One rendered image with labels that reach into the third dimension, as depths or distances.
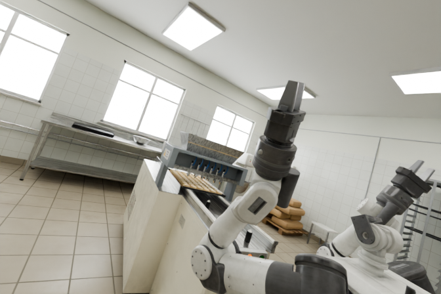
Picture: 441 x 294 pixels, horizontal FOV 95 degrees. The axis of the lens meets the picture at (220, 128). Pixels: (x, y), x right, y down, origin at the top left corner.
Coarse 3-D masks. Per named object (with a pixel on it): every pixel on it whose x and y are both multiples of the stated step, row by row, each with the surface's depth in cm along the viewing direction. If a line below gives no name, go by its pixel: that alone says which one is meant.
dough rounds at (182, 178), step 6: (174, 174) 192; (180, 174) 199; (186, 174) 209; (180, 180) 171; (186, 180) 178; (192, 180) 186; (198, 180) 196; (204, 180) 205; (186, 186) 160; (192, 186) 163; (198, 186) 170; (204, 186) 177; (210, 186) 189; (216, 192) 178
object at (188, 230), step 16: (192, 208) 136; (208, 208) 143; (176, 224) 150; (192, 224) 127; (176, 240) 141; (192, 240) 121; (240, 240) 110; (256, 240) 118; (176, 256) 133; (160, 272) 146; (176, 272) 125; (192, 272) 109; (160, 288) 137; (176, 288) 119; (192, 288) 104
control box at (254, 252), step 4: (240, 248) 101; (244, 248) 103; (244, 252) 99; (248, 252) 100; (252, 252) 102; (256, 252) 103; (260, 252) 104; (264, 252) 106; (252, 256) 101; (256, 256) 103; (260, 256) 103; (264, 256) 105
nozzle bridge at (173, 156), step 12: (168, 144) 173; (168, 156) 159; (180, 156) 165; (192, 156) 170; (204, 156) 165; (180, 168) 161; (192, 168) 170; (216, 168) 180; (228, 168) 185; (240, 168) 181; (156, 180) 167; (228, 180) 180; (240, 180) 181; (228, 192) 192
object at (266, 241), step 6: (192, 174) 235; (216, 198) 172; (222, 198) 166; (222, 204) 160; (228, 204) 153; (246, 228) 128; (252, 228) 124; (258, 228) 120; (252, 234) 122; (258, 234) 118; (264, 234) 114; (258, 240) 116; (264, 240) 112; (270, 240) 109; (264, 246) 111; (270, 246) 108; (270, 252) 107
